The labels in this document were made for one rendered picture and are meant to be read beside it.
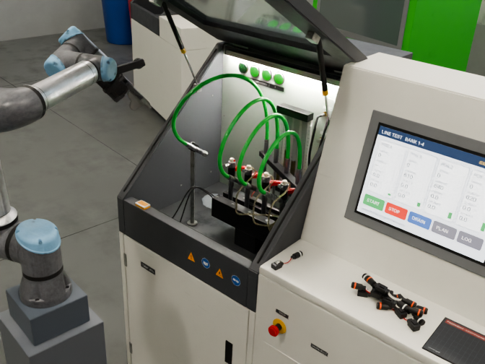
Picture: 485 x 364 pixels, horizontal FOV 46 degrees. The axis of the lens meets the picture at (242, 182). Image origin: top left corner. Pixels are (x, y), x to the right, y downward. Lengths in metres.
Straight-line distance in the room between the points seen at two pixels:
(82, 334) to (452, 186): 1.17
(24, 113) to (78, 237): 2.28
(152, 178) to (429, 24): 2.81
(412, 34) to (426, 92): 2.70
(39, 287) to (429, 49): 3.54
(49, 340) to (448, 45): 3.78
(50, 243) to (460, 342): 1.15
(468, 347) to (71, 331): 1.13
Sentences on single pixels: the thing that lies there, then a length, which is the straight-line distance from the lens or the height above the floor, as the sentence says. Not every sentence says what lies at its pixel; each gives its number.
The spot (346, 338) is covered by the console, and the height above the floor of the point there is 0.90.
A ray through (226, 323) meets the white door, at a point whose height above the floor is 0.67.
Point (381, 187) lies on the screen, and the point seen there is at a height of 1.24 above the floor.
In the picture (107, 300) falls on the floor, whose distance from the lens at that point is 3.23.
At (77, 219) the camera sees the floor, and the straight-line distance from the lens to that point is 3.95.
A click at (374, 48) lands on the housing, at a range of 2.26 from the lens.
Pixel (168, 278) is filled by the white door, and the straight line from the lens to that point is 2.17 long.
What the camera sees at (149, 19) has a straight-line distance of 5.44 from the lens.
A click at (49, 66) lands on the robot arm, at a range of 1.88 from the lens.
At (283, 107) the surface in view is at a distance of 2.17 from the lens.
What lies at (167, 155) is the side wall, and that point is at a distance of 2.28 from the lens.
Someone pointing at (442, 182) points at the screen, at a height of 1.31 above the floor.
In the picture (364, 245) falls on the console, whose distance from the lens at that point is 1.82.
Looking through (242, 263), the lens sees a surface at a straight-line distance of 1.84.
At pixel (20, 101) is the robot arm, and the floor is 1.52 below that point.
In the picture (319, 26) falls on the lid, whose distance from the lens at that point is 1.61.
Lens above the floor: 2.03
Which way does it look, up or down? 28 degrees down
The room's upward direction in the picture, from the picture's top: 3 degrees clockwise
